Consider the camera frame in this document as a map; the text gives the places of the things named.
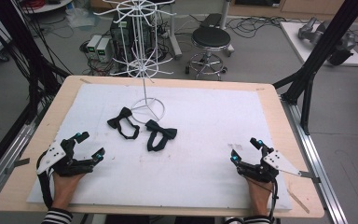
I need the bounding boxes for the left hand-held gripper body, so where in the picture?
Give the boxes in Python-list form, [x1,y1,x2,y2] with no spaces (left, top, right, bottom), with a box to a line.
[36,138,95,178]

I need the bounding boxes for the grey bench power supply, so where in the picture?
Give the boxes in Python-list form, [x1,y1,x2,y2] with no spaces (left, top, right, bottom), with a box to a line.
[86,34,103,61]
[96,37,113,63]

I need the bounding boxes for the round white table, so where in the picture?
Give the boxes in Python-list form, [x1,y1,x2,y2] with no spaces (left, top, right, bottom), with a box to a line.
[21,0,75,15]

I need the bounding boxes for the black round stool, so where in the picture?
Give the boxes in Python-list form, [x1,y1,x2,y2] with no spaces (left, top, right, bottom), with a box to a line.
[185,25,232,82]

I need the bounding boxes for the clear plastic bag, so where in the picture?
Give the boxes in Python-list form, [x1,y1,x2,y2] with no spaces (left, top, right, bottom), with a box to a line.
[65,7,102,30]

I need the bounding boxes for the large black bow tie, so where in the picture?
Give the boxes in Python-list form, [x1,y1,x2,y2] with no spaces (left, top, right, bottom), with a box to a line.
[145,119,178,153]

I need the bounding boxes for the person's right hand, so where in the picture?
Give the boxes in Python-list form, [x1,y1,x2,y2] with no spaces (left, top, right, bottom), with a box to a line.
[245,178,275,218]

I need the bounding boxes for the small black bow tie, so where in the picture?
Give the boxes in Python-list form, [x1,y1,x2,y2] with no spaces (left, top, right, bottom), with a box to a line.
[106,106,141,141]

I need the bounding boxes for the person's left hand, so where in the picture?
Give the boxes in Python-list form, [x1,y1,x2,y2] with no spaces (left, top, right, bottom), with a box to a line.
[51,172,87,210]

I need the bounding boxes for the grey metal bracket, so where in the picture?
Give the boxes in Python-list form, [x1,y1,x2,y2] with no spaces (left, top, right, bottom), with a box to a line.
[298,170,322,184]
[4,157,32,175]

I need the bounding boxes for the white floor board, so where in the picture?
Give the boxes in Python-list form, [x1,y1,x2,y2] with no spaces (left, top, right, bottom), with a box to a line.
[279,21,358,68]

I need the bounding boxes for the black metal frame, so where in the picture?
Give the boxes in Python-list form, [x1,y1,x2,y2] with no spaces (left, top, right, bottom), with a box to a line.
[0,0,73,185]
[272,0,358,136]

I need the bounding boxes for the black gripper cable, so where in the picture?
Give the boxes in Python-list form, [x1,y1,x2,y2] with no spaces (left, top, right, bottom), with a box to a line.
[35,150,56,210]
[268,177,280,224]

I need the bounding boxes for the white foam mat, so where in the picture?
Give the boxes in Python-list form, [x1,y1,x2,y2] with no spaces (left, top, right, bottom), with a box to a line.
[26,82,294,213]

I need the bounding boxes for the grey stand leg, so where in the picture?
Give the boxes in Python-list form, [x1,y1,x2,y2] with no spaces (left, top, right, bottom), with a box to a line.
[167,0,184,61]
[219,0,236,58]

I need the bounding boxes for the black floor cables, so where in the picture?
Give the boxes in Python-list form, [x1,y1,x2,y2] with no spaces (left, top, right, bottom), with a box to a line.
[226,14,295,40]

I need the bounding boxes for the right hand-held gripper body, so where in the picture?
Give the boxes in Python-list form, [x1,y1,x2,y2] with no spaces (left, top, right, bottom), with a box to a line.
[236,145,303,185]

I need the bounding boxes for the thin wooden stick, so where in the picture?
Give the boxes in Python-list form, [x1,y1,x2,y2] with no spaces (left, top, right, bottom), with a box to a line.
[286,188,310,215]

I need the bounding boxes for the light wooden table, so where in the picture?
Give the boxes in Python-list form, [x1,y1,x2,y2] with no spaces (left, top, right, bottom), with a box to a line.
[0,75,325,219]

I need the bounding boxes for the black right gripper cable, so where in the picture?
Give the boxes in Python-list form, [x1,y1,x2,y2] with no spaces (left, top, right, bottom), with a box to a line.
[268,177,280,224]

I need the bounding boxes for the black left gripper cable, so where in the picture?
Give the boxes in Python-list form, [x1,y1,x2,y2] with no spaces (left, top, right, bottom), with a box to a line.
[35,150,56,210]

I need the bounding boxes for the black flat box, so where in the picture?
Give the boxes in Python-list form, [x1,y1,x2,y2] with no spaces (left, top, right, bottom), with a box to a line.
[200,12,224,29]

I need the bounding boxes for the aluminium rail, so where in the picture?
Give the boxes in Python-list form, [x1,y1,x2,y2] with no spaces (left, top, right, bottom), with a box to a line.
[0,119,42,210]
[280,94,350,224]

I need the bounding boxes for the white wire display rack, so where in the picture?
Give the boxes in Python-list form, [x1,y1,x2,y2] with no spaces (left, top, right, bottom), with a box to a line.
[92,0,177,126]

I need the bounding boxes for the black computer tower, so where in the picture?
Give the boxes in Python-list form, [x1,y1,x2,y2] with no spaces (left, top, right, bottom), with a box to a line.
[109,13,154,63]

